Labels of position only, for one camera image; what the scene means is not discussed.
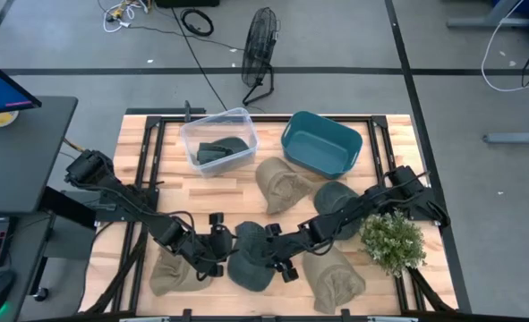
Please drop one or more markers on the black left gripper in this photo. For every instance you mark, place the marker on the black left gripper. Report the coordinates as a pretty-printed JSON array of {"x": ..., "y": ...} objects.
[{"x": 208, "y": 250}]

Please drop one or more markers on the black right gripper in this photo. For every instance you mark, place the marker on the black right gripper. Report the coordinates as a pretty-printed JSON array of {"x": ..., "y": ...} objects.
[{"x": 288, "y": 248}]

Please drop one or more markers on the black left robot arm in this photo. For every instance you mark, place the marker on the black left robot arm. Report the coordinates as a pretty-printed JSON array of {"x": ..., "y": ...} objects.
[{"x": 125, "y": 197}]

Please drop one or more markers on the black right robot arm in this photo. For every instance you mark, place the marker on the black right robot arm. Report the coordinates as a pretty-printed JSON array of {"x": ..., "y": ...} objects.
[{"x": 340, "y": 219}]

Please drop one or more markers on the dark green cap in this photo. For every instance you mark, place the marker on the dark green cap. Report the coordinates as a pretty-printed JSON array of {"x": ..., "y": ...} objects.
[
  {"x": 333, "y": 197},
  {"x": 224, "y": 149},
  {"x": 250, "y": 268}
]

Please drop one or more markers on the tan cap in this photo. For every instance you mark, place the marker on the tan cap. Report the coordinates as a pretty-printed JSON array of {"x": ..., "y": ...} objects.
[
  {"x": 170, "y": 277},
  {"x": 282, "y": 183},
  {"x": 331, "y": 282}
]

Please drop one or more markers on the teal plastic bin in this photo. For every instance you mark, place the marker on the teal plastic bin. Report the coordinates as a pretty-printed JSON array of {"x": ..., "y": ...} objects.
[{"x": 318, "y": 147}]

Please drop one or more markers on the green artificial plant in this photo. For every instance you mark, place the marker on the green artificial plant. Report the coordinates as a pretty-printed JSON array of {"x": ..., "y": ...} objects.
[{"x": 391, "y": 241}]

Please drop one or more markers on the clear plastic bin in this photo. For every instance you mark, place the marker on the clear plastic bin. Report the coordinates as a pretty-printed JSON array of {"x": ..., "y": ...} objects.
[{"x": 192, "y": 134}]

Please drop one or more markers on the black floor fan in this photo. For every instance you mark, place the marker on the black floor fan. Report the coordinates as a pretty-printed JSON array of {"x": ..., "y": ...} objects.
[{"x": 258, "y": 44}]

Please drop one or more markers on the black desk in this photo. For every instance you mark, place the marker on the black desk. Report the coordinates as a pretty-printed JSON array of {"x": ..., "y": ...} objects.
[{"x": 18, "y": 165}]

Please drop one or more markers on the grey desk foot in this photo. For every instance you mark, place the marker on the grey desk foot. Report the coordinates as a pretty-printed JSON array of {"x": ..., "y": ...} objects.
[{"x": 514, "y": 138}]

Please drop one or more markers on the grey desk leg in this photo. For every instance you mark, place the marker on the grey desk leg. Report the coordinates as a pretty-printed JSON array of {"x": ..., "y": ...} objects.
[{"x": 488, "y": 20}]

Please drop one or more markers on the black metal table frame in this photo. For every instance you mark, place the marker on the black metal table frame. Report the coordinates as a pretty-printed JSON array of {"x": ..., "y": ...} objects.
[{"x": 268, "y": 118}]

